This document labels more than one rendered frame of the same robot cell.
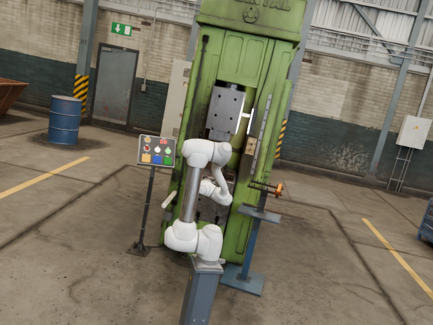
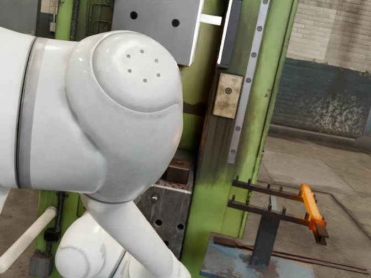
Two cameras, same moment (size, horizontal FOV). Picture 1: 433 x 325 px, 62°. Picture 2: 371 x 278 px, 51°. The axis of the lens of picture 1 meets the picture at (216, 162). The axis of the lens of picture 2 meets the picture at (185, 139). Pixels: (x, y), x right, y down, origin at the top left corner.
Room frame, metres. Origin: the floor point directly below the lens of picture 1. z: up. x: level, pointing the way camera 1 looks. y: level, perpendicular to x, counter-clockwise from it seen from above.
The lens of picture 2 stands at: (1.98, -0.07, 1.46)
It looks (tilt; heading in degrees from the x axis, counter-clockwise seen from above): 14 degrees down; 356
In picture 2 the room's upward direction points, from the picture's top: 10 degrees clockwise
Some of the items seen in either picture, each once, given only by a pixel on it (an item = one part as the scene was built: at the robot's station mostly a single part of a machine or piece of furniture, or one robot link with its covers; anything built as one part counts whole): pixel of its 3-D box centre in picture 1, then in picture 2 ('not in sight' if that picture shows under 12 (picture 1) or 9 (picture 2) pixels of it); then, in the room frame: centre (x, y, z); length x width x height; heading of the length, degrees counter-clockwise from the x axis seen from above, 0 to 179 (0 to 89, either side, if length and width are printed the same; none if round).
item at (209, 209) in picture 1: (214, 192); (145, 206); (3.62, -0.05, 0.69); 0.56 x 0.38 x 0.45; 176
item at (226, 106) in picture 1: (230, 110); (174, 9); (3.62, -0.03, 1.56); 0.42 x 0.39 x 0.40; 176
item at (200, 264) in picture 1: (209, 259); not in sight; (2.30, -0.10, 0.63); 0.22 x 0.18 x 0.06; 108
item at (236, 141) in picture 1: (229, 126); (174, 55); (3.93, -0.06, 1.37); 0.41 x 0.10 x 0.91; 86
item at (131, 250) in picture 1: (139, 246); not in sight; (3.37, 0.59, 0.05); 0.22 x 0.22 x 0.09; 86
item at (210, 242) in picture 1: (209, 240); not in sight; (2.29, -0.07, 0.77); 0.18 x 0.16 x 0.22; 102
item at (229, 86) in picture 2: (250, 146); (227, 95); (3.51, -0.30, 1.27); 0.09 x 0.02 x 0.17; 86
